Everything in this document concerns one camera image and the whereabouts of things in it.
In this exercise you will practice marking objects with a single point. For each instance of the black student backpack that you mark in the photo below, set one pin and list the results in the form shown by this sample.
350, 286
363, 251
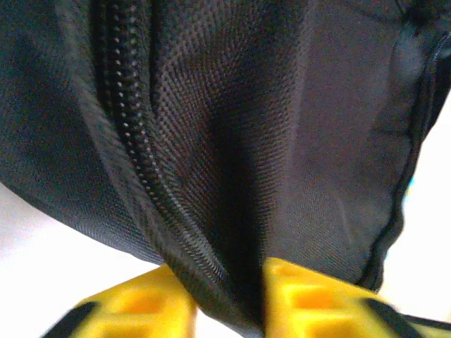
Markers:
211, 123

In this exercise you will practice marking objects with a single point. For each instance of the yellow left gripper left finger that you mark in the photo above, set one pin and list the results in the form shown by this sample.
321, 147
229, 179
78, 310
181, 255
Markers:
141, 310

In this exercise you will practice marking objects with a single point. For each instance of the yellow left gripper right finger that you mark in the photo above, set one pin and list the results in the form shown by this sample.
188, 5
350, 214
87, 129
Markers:
317, 310

